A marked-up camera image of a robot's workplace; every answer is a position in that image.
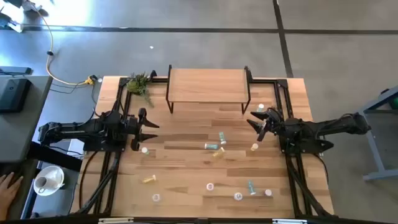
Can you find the black cable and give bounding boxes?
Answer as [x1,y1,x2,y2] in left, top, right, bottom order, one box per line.
[313,153,330,185]
[78,151,100,210]

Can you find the white cup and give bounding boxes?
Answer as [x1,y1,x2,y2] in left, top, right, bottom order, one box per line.
[34,175,49,194]

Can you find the yellow power cable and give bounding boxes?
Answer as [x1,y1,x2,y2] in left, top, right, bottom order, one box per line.
[29,2,91,86]

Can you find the person's hand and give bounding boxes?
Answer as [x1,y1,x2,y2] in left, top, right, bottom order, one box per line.
[0,172,24,220]

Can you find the silver metal bracket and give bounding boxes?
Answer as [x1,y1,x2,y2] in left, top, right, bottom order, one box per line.
[98,217,134,224]
[272,218,308,224]

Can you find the flat black device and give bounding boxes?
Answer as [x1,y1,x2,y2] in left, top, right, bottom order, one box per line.
[0,66,33,76]

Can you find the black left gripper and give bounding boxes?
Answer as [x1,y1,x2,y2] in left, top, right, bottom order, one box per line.
[123,107,160,152]

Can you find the grey desk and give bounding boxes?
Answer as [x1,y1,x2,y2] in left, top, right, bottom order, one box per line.
[0,74,53,164]

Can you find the wooden shelf black metal legs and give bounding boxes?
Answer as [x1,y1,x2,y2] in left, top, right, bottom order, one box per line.
[165,64,252,115]

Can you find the potted green succulent plant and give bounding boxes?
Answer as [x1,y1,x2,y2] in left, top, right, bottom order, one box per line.
[126,72,155,108]

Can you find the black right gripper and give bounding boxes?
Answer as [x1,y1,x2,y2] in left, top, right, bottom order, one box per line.
[246,107,282,142]

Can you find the black box device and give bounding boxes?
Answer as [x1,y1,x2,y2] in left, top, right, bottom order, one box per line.
[0,78,32,113]

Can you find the grey metal table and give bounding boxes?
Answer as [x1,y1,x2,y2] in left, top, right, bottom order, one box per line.
[357,85,398,182]

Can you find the black aluminium table frame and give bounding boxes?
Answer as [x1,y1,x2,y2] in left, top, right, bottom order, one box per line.
[74,76,335,218]

